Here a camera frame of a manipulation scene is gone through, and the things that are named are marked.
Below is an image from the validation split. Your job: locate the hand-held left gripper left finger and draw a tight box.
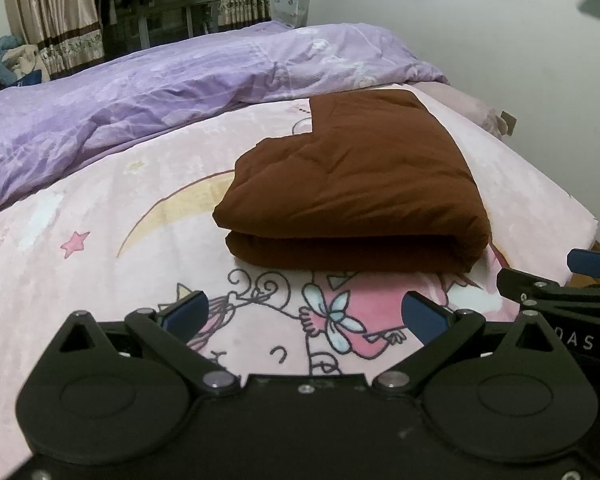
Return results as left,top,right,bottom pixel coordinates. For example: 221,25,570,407
60,291,241,395

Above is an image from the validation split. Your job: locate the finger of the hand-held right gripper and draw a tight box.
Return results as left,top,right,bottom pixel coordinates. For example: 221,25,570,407
496,268,600,318
567,248,600,281

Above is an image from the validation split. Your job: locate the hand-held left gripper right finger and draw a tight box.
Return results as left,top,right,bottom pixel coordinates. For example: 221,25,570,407
375,292,576,396

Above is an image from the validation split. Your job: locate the brown padded jacket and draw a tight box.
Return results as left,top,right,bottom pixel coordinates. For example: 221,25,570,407
212,89,491,273

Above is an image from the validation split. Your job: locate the pink printed blanket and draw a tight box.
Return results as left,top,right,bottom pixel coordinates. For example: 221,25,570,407
0,82,598,461

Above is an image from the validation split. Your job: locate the mauve bed sheet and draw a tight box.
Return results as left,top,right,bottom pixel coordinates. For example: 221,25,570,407
415,82,506,136

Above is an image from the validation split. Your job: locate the purple duvet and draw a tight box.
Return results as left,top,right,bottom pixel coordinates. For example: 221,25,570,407
0,22,451,221

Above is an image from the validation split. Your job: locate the blue and white plush pile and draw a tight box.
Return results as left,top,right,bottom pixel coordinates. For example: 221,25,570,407
0,35,51,86

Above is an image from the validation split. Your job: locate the wide beige patterned curtain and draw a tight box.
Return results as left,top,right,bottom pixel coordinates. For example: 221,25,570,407
0,0,106,81

